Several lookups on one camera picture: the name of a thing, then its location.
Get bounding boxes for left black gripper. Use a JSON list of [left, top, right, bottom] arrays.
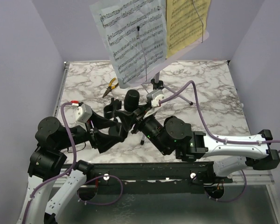
[[57, 109, 124, 151]]

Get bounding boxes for black microphone desk stand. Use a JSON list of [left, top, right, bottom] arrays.
[[104, 98, 127, 139]]

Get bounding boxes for black microphone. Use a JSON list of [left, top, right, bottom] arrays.
[[124, 89, 140, 112]]

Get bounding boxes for white sheet music page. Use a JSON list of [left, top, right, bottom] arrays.
[[90, 0, 167, 89]]

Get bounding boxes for yellow sheet music page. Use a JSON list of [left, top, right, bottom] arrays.
[[166, 0, 211, 58]]

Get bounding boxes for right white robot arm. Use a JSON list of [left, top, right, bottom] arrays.
[[114, 105, 280, 183]]

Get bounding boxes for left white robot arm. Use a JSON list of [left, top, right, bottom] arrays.
[[17, 106, 127, 224]]

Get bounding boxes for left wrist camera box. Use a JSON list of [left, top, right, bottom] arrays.
[[71, 100, 92, 124]]

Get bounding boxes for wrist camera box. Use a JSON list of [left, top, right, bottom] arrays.
[[71, 100, 92, 124], [144, 90, 165, 118]]

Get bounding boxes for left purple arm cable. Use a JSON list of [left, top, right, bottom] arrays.
[[21, 101, 123, 224]]

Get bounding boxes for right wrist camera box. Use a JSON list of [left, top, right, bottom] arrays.
[[144, 90, 165, 118]]

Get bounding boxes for yellow handled pliers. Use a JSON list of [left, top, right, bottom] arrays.
[[103, 78, 119, 98]]

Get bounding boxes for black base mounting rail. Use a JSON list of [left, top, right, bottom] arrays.
[[78, 162, 232, 197]]

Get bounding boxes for aluminium extrusion rail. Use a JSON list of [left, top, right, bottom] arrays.
[[228, 168, 275, 185]]

